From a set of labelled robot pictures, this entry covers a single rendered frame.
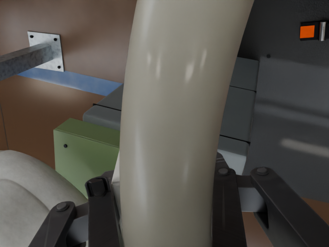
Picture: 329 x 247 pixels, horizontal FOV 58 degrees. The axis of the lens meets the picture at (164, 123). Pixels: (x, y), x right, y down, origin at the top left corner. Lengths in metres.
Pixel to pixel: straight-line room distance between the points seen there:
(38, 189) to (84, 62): 1.18
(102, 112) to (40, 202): 0.28
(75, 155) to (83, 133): 0.06
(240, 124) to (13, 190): 0.52
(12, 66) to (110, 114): 0.89
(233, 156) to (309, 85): 0.83
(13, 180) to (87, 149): 0.19
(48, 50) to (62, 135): 1.07
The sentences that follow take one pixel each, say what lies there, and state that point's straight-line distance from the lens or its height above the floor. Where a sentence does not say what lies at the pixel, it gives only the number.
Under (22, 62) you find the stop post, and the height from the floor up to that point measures 0.24.
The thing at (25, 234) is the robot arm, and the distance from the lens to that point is 0.53.
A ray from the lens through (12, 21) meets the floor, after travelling 1.89.
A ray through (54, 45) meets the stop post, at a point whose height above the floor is 0.01.
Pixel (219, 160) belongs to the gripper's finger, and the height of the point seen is 1.20.
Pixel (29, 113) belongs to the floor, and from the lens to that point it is 2.06.
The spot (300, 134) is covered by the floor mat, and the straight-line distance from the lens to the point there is 1.52.
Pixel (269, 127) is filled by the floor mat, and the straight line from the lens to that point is 1.49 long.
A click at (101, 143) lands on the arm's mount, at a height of 0.87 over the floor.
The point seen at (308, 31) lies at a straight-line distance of 1.35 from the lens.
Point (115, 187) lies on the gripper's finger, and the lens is 0.16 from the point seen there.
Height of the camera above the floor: 1.35
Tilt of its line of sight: 58 degrees down
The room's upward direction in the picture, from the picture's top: 145 degrees counter-clockwise
